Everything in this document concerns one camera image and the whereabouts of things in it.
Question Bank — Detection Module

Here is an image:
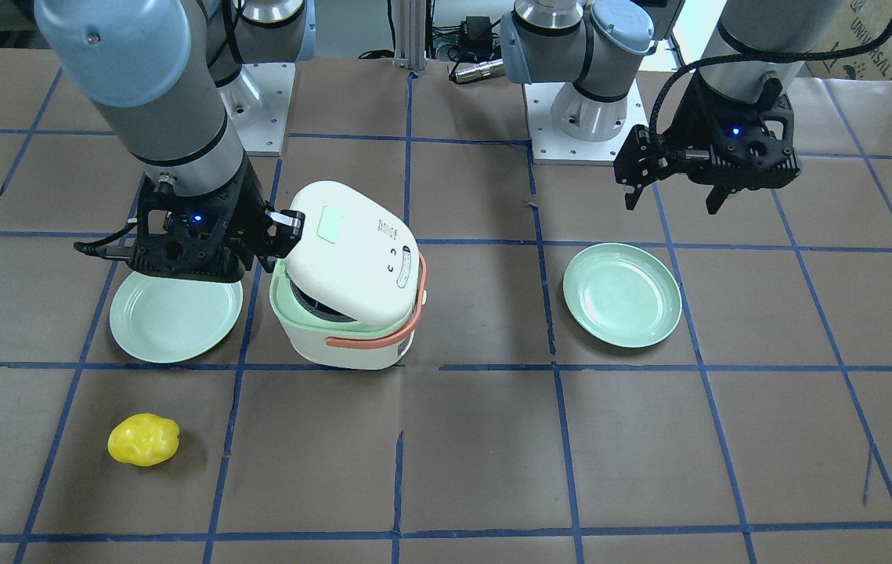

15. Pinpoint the green plate near left arm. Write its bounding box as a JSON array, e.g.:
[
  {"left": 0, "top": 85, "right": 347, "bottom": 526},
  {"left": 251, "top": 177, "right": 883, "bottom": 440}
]
[{"left": 562, "top": 243, "right": 682, "bottom": 349}]

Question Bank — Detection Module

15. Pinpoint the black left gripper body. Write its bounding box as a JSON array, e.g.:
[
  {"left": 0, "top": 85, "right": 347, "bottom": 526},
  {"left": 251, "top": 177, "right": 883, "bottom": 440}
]
[{"left": 615, "top": 75, "right": 801, "bottom": 190}]

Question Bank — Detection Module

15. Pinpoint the yellow toy potato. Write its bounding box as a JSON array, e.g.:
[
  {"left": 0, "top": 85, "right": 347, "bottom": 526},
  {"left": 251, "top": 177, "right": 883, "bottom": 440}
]
[{"left": 107, "top": 413, "right": 180, "bottom": 467}]

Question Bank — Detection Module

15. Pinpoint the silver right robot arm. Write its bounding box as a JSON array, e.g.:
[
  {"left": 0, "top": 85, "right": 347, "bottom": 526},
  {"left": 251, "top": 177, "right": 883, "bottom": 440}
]
[{"left": 34, "top": 1, "right": 316, "bottom": 283}]

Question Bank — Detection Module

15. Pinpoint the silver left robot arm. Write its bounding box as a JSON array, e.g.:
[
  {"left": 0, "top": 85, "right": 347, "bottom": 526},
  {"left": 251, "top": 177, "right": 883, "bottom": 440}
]
[{"left": 498, "top": 1, "right": 840, "bottom": 214}]

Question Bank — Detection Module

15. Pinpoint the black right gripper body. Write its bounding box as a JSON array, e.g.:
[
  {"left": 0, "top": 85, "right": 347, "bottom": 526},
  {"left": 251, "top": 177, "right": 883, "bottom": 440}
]
[{"left": 131, "top": 157, "right": 305, "bottom": 283}]

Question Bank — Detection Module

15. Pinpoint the aluminium frame post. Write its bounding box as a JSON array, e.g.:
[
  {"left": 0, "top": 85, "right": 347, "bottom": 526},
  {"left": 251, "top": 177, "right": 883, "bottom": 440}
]
[{"left": 391, "top": 1, "right": 430, "bottom": 74}]

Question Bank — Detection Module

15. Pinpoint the green plate near right arm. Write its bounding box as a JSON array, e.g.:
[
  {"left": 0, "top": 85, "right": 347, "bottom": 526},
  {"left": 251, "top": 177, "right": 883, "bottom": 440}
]
[{"left": 109, "top": 272, "right": 243, "bottom": 363}]

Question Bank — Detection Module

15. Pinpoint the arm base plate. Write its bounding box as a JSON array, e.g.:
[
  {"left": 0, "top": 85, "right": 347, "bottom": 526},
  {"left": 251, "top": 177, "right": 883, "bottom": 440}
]
[
  {"left": 218, "top": 62, "right": 296, "bottom": 157},
  {"left": 523, "top": 83, "right": 648, "bottom": 165}
]

